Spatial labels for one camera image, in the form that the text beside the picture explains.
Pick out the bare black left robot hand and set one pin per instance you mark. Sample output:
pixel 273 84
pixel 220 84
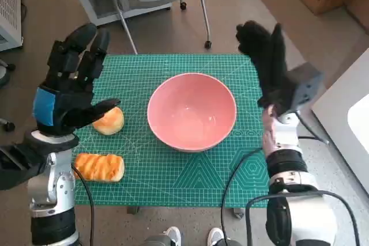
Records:
pixel 69 105

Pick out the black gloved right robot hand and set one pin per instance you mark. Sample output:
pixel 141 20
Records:
pixel 271 64

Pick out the round bread bun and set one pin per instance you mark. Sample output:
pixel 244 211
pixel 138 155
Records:
pixel 109 125

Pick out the long striped bread loaf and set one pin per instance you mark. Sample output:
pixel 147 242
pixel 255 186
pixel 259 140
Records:
pixel 101 168

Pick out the pink bowl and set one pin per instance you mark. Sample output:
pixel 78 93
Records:
pixel 190 107

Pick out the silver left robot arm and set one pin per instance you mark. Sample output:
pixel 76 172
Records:
pixel 52 182

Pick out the green cutting mat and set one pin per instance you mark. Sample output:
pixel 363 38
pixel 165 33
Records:
pixel 144 165

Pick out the plain cardboard box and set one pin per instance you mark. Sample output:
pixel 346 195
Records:
pixel 360 7

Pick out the white perforated cabinet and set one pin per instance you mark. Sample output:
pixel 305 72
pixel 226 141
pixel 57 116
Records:
pixel 10 4

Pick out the white shoe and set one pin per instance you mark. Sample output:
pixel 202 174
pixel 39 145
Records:
pixel 174 234
pixel 216 236

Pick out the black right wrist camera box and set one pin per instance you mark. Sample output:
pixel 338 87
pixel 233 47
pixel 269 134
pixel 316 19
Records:
pixel 307 87

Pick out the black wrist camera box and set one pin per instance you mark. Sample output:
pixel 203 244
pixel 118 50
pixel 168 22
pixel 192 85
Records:
pixel 307 87
pixel 14 165

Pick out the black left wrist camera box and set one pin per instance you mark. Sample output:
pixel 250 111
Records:
pixel 14 165

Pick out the metal table bracket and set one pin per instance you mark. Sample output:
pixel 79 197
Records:
pixel 237 213

